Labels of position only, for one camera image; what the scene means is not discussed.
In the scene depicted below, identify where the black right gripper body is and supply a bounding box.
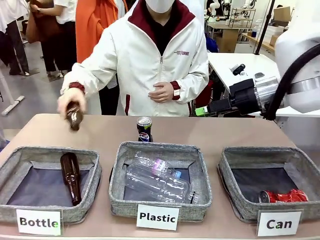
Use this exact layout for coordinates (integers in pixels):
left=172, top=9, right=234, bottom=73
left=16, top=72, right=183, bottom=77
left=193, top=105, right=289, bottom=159
left=228, top=79, right=258, bottom=115

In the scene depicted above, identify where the clear plastic bottle pink label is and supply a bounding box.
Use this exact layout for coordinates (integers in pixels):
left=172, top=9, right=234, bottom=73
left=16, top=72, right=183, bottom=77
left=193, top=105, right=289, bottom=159
left=133, top=151, right=182, bottom=180

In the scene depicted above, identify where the large clear plastic bottle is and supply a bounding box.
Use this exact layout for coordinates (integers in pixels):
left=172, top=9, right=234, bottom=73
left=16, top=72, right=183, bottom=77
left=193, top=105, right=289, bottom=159
left=124, top=169, right=201, bottom=205

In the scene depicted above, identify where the crushed red can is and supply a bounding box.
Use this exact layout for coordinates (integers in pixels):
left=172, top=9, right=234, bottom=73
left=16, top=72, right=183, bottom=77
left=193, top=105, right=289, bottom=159
left=258, top=189, right=309, bottom=204

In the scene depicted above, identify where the brown glass bottle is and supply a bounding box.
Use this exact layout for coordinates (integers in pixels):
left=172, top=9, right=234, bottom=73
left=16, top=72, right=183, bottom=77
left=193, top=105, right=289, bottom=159
left=59, top=152, right=83, bottom=207
left=65, top=101, right=83, bottom=132

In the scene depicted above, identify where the person's right forearm white sleeve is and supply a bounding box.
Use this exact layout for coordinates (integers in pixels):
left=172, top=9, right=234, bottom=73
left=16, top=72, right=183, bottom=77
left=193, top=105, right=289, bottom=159
left=61, top=58, right=111, bottom=97

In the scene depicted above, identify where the person's left forearm white sleeve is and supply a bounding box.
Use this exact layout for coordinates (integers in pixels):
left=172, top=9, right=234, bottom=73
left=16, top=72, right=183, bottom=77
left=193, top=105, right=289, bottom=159
left=169, top=69, right=210, bottom=101

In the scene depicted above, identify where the black Pepsi can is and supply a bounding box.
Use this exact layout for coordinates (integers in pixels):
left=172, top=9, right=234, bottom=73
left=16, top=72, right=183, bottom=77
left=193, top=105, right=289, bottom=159
left=136, top=116, right=153, bottom=143

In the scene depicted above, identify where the grey fabric basket Can label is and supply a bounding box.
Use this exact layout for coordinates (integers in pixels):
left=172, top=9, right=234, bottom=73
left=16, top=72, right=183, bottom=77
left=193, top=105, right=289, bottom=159
left=217, top=146, right=320, bottom=223

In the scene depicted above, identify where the grey fabric basket Plastic label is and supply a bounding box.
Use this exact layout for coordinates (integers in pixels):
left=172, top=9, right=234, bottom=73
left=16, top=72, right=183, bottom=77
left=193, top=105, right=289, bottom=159
left=108, top=141, right=213, bottom=222

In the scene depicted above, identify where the white card printed Can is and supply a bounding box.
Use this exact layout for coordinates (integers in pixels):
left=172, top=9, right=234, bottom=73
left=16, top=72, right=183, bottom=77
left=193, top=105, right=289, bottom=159
left=256, top=211, right=303, bottom=237

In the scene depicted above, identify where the grey fabric basket Bottle label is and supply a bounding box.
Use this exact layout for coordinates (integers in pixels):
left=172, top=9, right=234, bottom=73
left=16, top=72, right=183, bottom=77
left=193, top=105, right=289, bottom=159
left=0, top=146, right=102, bottom=225

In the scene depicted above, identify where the person's left hand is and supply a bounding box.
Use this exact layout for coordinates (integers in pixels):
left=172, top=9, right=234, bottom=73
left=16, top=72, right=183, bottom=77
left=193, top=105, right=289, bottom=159
left=147, top=81, right=175, bottom=104

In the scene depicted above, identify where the person's right hand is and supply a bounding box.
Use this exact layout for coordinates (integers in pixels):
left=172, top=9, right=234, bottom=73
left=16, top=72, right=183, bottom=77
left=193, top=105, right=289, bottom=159
left=57, top=87, right=87, bottom=118

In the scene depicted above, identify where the red object under table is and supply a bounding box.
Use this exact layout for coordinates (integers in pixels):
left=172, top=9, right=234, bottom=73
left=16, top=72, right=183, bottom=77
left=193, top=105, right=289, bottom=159
left=194, top=79, right=216, bottom=111

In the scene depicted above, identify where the small black device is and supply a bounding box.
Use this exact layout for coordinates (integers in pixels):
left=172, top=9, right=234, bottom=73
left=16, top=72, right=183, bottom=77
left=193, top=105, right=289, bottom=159
left=232, top=63, right=247, bottom=76

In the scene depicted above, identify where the white background table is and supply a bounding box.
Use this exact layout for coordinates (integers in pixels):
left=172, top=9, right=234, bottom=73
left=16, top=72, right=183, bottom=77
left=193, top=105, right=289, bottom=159
left=207, top=52, right=320, bottom=118

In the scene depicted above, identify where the large cardboard box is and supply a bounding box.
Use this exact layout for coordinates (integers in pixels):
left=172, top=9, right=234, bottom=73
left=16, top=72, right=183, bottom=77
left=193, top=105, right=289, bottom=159
left=214, top=29, right=241, bottom=53

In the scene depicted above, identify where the blue bag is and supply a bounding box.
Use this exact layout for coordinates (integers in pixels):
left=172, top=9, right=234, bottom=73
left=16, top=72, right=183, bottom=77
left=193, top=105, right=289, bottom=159
left=204, top=32, right=220, bottom=53

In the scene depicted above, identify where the person in white maroon jacket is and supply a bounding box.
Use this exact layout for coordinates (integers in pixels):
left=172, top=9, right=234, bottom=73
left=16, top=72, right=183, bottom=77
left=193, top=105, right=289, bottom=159
left=59, top=0, right=210, bottom=117

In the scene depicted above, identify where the black stand pole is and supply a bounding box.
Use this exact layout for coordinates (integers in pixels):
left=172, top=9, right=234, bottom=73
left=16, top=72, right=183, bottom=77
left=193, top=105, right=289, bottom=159
left=254, top=0, right=276, bottom=56

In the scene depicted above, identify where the white storage bin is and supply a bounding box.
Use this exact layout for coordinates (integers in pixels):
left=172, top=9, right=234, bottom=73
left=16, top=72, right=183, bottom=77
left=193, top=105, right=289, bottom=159
left=268, top=24, right=286, bottom=39

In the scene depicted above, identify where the small cardboard box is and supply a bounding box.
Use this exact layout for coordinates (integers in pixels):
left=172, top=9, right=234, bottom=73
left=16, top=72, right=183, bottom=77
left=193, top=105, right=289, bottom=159
left=273, top=6, right=292, bottom=23

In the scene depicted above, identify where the white card printed Plastic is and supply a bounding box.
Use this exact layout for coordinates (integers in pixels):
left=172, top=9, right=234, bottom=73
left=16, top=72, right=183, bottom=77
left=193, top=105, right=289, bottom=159
left=136, top=204, right=180, bottom=231

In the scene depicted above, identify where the white face mask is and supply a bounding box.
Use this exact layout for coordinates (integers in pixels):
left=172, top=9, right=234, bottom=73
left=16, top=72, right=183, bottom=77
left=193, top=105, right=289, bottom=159
left=145, top=0, right=176, bottom=13

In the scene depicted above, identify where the person in orange coat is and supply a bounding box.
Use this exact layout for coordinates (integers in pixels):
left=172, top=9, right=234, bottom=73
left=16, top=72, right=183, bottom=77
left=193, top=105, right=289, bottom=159
left=75, top=0, right=121, bottom=116

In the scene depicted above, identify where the person in white shirt black trousers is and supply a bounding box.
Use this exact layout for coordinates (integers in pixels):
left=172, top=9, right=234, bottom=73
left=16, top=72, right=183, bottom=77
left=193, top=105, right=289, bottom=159
left=39, top=0, right=77, bottom=78

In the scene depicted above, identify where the brown bag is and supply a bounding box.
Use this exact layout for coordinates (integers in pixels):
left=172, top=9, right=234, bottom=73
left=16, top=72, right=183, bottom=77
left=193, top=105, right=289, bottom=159
left=26, top=0, right=61, bottom=43

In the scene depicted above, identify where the white desk leg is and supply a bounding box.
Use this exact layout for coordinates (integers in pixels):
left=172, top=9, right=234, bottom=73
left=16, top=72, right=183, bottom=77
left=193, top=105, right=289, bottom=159
left=0, top=67, right=26, bottom=116

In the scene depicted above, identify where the white card printed Bottle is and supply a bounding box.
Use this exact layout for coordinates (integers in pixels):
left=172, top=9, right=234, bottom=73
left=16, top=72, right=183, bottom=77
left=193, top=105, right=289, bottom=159
left=16, top=208, right=63, bottom=236

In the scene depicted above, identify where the person in dark trousers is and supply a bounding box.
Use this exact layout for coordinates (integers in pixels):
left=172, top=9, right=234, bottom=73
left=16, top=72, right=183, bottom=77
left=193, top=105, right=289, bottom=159
left=0, top=0, right=31, bottom=76

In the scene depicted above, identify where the black corrugated cable hose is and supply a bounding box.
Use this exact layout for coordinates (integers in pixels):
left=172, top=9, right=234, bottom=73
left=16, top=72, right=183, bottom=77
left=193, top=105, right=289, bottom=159
left=261, top=46, right=320, bottom=121

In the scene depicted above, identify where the black wire shelf rack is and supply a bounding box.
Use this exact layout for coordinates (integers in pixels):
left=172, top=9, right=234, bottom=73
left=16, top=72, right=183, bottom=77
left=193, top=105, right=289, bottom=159
left=228, top=7, right=257, bottom=28

